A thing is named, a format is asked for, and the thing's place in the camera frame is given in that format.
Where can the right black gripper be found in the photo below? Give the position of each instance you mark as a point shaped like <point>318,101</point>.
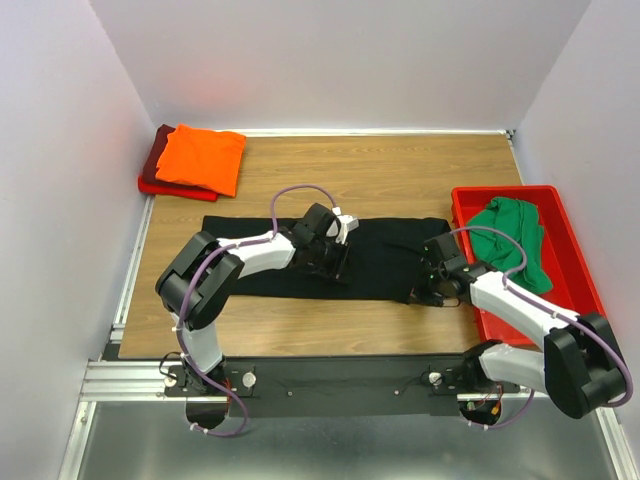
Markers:
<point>418,294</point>

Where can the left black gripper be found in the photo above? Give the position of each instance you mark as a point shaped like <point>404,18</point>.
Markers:
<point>335,271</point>

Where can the black t shirt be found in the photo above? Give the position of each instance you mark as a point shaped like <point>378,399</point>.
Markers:
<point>383,263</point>

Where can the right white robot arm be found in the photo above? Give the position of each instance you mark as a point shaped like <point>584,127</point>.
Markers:
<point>530,325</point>

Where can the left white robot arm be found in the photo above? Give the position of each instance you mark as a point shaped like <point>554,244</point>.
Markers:
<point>196,285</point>

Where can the green t shirt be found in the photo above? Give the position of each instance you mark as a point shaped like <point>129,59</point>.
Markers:
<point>508,235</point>

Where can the red plastic bin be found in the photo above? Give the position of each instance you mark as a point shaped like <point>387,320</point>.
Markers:
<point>562,259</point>

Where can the orange folded t shirt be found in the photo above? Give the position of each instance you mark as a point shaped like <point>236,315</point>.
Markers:
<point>202,158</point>

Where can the red folded t shirt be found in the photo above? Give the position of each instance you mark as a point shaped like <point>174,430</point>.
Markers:
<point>168,189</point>

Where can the maroon folded t shirt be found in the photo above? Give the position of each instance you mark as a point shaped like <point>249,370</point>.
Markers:
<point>149,169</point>

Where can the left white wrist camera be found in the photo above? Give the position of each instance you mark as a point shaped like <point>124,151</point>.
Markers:
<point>343,225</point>

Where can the aluminium frame rail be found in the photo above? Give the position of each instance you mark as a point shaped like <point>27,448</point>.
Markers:
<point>114,380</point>

